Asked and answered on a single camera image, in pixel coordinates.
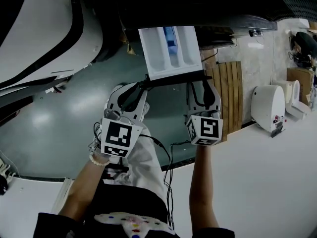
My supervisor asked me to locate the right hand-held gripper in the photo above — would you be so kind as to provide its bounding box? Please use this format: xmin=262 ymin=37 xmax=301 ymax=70
xmin=184 ymin=79 xmax=224 ymax=147

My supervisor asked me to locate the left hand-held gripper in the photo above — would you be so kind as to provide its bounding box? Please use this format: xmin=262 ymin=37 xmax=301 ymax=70
xmin=100 ymin=82 xmax=150 ymax=159

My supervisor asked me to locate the white detergent drawer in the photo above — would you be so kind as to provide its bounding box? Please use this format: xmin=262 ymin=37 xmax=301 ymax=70
xmin=138 ymin=25 xmax=212 ymax=88

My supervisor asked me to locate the dark washing machine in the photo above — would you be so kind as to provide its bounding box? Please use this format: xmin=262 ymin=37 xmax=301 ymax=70
xmin=118 ymin=0 xmax=278 ymax=32

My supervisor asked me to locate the person's right forearm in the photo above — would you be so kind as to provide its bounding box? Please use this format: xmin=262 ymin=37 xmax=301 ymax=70
xmin=189 ymin=144 xmax=221 ymax=234

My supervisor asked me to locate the person's left forearm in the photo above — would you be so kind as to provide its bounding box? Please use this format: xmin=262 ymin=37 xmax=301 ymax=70
xmin=57 ymin=155 xmax=111 ymax=224

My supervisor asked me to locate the wooden slatted board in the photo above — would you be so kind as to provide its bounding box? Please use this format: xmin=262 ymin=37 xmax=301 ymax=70
xmin=204 ymin=60 xmax=244 ymax=143

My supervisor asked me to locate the white rounded appliance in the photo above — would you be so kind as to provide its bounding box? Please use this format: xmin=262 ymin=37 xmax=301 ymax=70
xmin=251 ymin=85 xmax=286 ymax=134

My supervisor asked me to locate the person's white trouser leg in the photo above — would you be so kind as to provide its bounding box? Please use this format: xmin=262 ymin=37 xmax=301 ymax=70
xmin=105 ymin=126 xmax=167 ymax=204

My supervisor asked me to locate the white toilet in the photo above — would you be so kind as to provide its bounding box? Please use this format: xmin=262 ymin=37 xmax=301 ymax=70
xmin=271 ymin=79 xmax=312 ymax=121

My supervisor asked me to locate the brown cardboard box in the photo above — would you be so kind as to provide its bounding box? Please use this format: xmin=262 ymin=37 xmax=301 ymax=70
xmin=286 ymin=67 xmax=317 ymax=107

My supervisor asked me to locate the person's black top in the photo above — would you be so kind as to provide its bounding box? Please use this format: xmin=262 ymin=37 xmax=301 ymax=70
xmin=32 ymin=183 xmax=236 ymax=238

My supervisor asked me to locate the white shell with black stripe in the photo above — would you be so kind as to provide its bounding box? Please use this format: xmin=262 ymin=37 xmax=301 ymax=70
xmin=0 ymin=0 xmax=104 ymax=92

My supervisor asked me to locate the stack of white panels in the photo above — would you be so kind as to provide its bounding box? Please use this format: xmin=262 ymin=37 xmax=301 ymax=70
xmin=50 ymin=177 xmax=75 ymax=215

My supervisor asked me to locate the black bag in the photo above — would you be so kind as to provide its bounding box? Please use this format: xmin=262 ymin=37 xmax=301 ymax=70
xmin=293 ymin=31 xmax=317 ymax=68

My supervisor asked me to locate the white dotted fabric patch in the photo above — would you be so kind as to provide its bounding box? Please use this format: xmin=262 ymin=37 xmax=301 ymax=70
xmin=93 ymin=212 xmax=175 ymax=238

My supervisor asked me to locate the white bead bracelet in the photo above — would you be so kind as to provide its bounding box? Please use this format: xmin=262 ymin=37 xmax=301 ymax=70
xmin=88 ymin=151 xmax=111 ymax=167

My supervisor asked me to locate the black cable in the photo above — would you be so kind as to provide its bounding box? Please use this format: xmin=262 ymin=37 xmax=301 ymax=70
xmin=138 ymin=132 xmax=191 ymax=233

